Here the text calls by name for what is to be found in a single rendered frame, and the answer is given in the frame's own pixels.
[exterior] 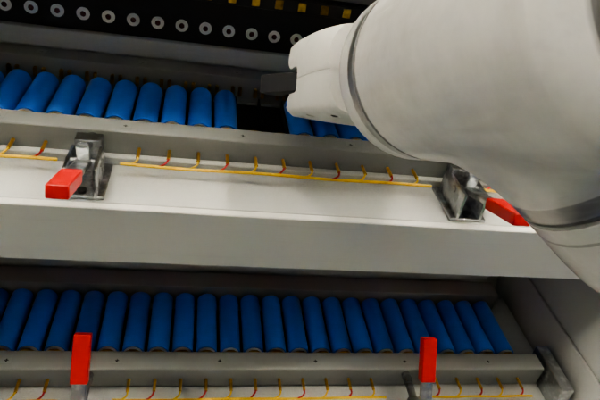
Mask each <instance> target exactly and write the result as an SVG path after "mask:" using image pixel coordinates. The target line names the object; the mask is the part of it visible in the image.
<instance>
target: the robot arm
mask: <svg viewBox="0 0 600 400"><path fill-rule="evenodd" d="M288 65H289V67H290V69H291V70H294V69H296V68H297V72H286V73H276V74H265V75H262V76H261V86H260V93H262V94H266V95H272V96H284V97H285V100H287V107H286V108H287V110H288V112H289V113H290V114H291V115H292V116H295V117H299V118H304V119H309V120H315V121H325V122H330V123H336V124H343V125H350V126H356V128H358V129H359V131H360V132H361V133H362V134H363V135H364V136H365V137H366V138H367V139H368V140H369V141H370V142H371V143H372V144H373V145H375V146H376V147H378V148H379V149H381V150H382V151H384V152H387V153H389V154H392V155H393V156H397V157H401V158H404V159H409V160H418V161H430V162H441V163H452V164H454V165H457V166H459V167H461V168H462V169H464V170H466V171H467V172H469V173H471V174H472V175H474V176H475V177H477V178H478V179H480V180H482V181H483V182H484V183H486V184H487V185H488V186H489V187H491V188H492V189H493V190H495V191H496V192H497V194H498V195H500V196H501V197H502V198H503V199H504V200H505V201H506V202H507V203H509V204H510V205H511V206H512V207H513V208H514V209H515V210H516V211H517V212H518V213H519V215H520V216H521V217H522V218H523V219H524V220H525V221H526V222H527V223H528V224H529V225H530V227H531V228H533V229H534V230H535V231H536V232H537V234H538V235H539V236H540V237H541V238H542V239H543V240H544V241H545V243H546V244H547V245H548V246H549V247H550V248H551V249H552V250H553V252H554V253H555V254H556V255H557V256H558V257H559V258H560V259H561V260H562V262H563V263H564V264H565V265H566V266H567V267H568V268H569V269H570V270H571V271H572V272H573V273H574V274H575V275H576V276H578V277H579V278H580V279H581V280H582V281H584V282H585V283H586V284H587V285H588V286H589V287H591V288H593V289H594V290H595V291H596V292H597V293H599V294H600V0H377V1H375V2H374V3H373V4H371V5H370V6H369V7H368V8H367V9H366V10H365V11H364V12H362V13H361V15H360V16H359V17H358V19H357V20H356V21H355V23H347V24H341V25H337V26H333V27H329V28H326V29H322V30H319V31H317V32H315V33H313V34H311V35H310V36H308V37H305V38H303V39H301V40H300V41H298V42H297V43H296V44H294V45H293V46H292V48H291V50H290V55H289V60H288Z"/></svg>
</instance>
